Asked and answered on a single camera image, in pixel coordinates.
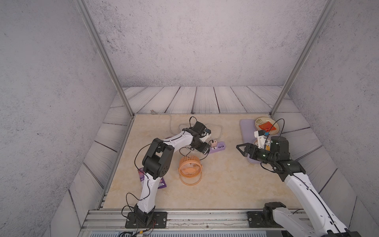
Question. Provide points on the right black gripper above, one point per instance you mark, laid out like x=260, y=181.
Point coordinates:
x=247, y=149

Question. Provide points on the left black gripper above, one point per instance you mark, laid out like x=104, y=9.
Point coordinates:
x=205, y=148

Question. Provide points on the pink plug adapter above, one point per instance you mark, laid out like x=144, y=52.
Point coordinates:
x=213, y=143

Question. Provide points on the purple power strip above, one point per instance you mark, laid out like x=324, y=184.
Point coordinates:
x=221, y=146

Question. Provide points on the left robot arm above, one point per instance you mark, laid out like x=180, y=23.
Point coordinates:
x=157, y=161

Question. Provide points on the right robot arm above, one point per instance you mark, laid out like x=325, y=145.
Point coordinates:
x=324, y=223

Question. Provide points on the orange desk fan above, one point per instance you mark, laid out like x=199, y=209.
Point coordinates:
x=190, y=167

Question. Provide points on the lavender placemat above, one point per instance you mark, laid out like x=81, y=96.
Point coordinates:
x=248, y=128

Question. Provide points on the red food piece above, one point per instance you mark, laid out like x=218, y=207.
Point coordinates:
x=267, y=126

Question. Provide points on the small patterned plate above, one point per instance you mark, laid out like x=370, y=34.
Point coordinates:
x=261, y=120

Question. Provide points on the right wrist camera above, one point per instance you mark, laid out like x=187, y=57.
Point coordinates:
x=262, y=140

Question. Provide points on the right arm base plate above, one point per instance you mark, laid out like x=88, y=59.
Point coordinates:
x=259, y=219

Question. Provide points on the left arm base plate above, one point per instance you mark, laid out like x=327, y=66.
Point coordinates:
x=156, y=220

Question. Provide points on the aluminium front rail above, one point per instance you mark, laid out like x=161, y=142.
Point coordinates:
x=180, y=223

